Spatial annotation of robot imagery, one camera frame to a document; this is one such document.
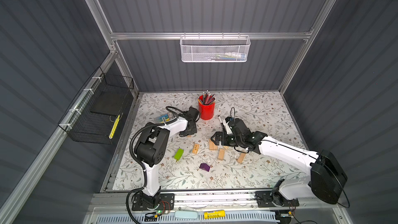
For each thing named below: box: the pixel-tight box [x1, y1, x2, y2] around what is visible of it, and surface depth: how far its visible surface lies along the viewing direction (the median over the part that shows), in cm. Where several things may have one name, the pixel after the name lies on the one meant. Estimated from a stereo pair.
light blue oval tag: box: [174, 210, 198, 219], surface depth 70 cm
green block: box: [173, 148, 184, 162], surface depth 90 cm
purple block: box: [199, 163, 211, 172], surface depth 86 cm
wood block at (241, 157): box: [237, 152, 247, 164], surface depth 89 cm
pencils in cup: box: [197, 89, 217, 105], surface depth 101 cm
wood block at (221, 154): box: [217, 148, 225, 161], surface depth 89 cm
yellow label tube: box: [204, 210, 226, 219], surface depth 71 cm
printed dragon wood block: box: [192, 143, 200, 154], surface depth 92 cm
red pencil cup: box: [198, 94, 216, 121], surface depth 101 cm
